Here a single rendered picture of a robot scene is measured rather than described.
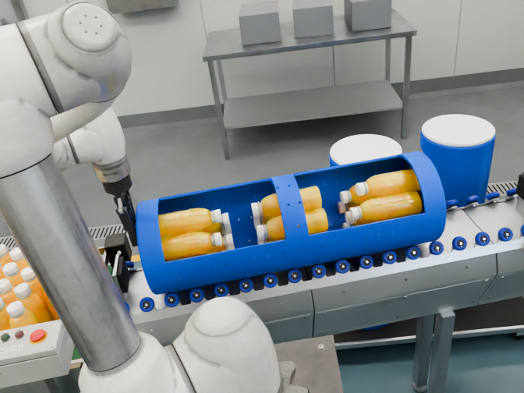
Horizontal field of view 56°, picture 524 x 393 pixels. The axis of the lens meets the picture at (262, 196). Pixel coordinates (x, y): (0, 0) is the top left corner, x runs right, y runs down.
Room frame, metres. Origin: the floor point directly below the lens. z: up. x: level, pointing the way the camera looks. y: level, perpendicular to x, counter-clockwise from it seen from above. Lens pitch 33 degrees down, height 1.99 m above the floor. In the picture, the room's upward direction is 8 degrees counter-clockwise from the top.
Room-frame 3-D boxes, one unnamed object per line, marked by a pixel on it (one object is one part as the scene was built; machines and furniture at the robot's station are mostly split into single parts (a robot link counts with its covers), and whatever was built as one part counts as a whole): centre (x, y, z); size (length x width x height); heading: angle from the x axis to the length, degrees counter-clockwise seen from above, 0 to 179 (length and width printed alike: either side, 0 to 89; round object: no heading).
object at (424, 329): (1.32, -0.58, 0.31); 0.06 x 0.06 x 0.63; 4
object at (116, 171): (1.16, 0.38, 1.39); 0.09 x 0.09 x 0.06
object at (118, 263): (1.17, 0.46, 0.99); 0.10 x 0.02 x 0.12; 4
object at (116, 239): (1.37, 0.52, 0.95); 0.10 x 0.07 x 0.10; 4
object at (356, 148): (1.68, -0.43, 1.03); 0.28 x 0.28 x 0.01
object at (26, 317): (0.99, 0.70, 0.99); 0.07 x 0.07 x 0.19
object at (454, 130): (1.75, -0.83, 1.03); 0.28 x 0.28 x 0.01
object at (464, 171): (1.75, -0.83, 0.59); 0.28 x 0.28 x 0.88
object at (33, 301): (1.06, 0.70, 0.99); 0.07 x 0.07 x 0.19
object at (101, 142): (1.15, 0.39, 1.50); 0.13 x 0.11 x 0.16; 111
